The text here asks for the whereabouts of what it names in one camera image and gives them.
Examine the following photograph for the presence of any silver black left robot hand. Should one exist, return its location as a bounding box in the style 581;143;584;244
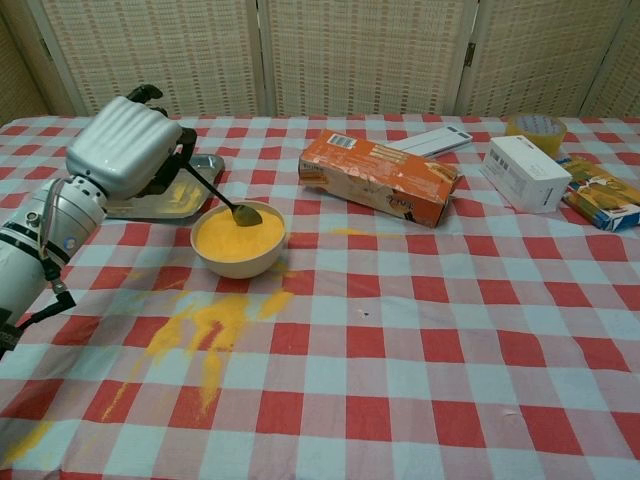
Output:
65;84;199;202

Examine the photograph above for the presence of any dark metal spoon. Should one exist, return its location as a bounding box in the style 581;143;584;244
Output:
182;160;263;227

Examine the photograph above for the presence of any yellow bowl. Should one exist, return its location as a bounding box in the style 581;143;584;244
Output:
191;200;288;279

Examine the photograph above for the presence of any yellow powder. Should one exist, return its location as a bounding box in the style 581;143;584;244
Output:
99;289;296;421

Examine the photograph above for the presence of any rectangular steel tray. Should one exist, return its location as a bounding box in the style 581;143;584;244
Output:
102;153;226;224

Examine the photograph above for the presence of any woven folding screen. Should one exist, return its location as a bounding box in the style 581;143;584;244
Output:
0;0;640;124

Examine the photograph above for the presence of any orange cardboard carton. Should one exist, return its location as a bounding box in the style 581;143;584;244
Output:
298;129;462;229

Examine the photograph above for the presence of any long flat white box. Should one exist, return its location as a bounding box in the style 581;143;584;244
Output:
402;130;474;160
387;124;465;152

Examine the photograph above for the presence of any red white checked tablecloth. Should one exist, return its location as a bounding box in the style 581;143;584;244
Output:
0;113;640;480

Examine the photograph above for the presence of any small white cardboard box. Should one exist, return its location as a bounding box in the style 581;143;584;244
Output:
481;135;573;215

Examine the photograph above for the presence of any clear yellowish tape roll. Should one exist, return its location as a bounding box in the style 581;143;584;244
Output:
505;113;568;157

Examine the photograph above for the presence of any colourful crayon box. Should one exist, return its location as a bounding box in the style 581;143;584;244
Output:
555;154;640;232

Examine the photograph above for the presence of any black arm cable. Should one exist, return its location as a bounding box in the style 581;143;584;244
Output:
0;269;77;361

